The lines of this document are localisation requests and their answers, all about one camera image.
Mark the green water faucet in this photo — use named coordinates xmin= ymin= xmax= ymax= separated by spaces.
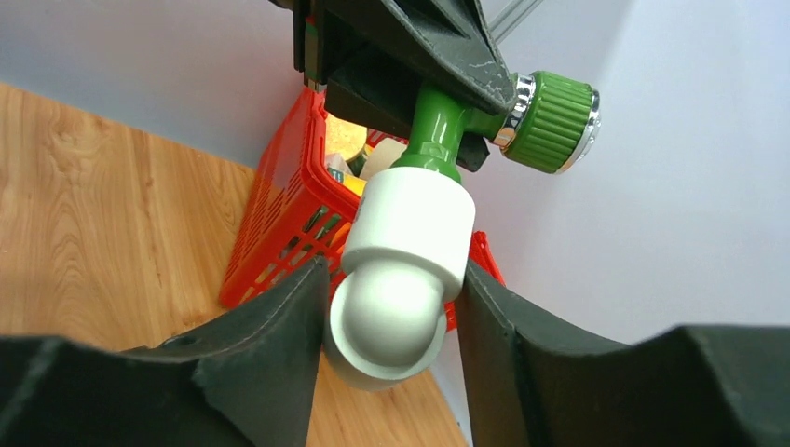
xmin=392 ymin=71 xmax=601 ymax=182

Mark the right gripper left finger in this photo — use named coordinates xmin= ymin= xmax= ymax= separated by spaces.
xmin=1 ymin=258 xmax=329 ymax=446

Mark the orange round sponge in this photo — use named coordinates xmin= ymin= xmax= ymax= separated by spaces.
xmin=324 ymin=114 xmax=368 ymax=161

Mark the yellow orange snack packet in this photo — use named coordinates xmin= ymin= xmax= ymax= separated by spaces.
xmin=327 ymin=167 xmax=366 ymax=196

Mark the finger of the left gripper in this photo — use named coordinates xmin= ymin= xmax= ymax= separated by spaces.
xmin=456 ymin=132 xmax=490 ymax=172
xmin=320 ymin=0 xmax=520 ymax=117

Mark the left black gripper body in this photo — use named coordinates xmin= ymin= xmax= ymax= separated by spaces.
xmin=291 ymin=1 xmax=432 ymax=138

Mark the brown cardboard box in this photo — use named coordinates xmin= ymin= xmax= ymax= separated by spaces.
xmin=359 ymin=138 xmax=407 ymax=181

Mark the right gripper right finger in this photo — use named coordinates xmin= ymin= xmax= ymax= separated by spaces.
xmin=456 ymin=264 xmax=789 ymax=446

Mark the white pipe elbow fitting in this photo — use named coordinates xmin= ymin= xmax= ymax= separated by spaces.
xmin=324 ymin=167 xmax=476 ymax=391

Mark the red plastic shopping basket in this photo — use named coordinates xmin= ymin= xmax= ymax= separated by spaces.
xmin=219 ymin=88 xmax=499 ymax=309

